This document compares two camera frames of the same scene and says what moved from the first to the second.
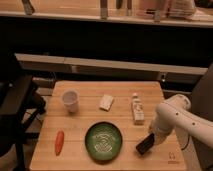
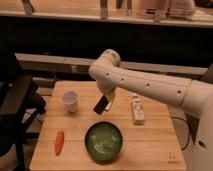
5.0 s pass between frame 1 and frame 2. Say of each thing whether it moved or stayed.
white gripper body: moved
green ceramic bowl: stayed
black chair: stayed
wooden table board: stayed
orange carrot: stayed
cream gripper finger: moved
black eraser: moved
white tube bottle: stayed
